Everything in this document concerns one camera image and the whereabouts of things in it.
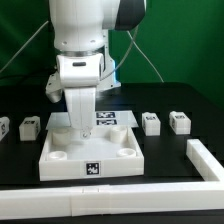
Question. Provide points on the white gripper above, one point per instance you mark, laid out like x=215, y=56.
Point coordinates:
x=79, y=78

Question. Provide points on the white square tabletop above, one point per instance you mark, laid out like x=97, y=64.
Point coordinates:
x=110, y=151

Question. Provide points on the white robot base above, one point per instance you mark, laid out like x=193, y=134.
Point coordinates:
x=109, y=76

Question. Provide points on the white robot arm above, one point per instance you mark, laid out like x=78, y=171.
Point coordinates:
x=79, y=25

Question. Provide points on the white marker sheet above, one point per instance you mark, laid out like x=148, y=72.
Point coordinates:
x=127, y=118

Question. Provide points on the white L-shaped obstacle fence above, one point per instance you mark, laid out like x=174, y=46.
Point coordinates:
x=118, y=199

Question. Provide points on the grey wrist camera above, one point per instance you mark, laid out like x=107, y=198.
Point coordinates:
x=53, y=88

